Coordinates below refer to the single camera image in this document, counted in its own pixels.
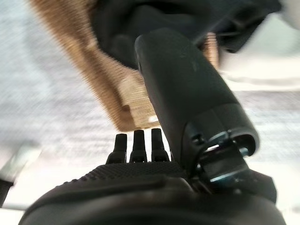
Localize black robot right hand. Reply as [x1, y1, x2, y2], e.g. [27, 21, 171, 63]
[17, 27, 288, 225]

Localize bed with beige blanket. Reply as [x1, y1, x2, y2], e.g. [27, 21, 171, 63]
[210, 0, 300, 91]

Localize black garment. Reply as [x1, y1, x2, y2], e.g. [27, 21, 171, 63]
[90, 0, 283, 71]

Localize robot torso and legs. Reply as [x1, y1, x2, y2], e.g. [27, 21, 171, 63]
[0, 0, 300, 165]

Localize brown wicker basket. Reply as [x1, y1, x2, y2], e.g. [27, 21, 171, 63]
[28, 0, 221, 132]

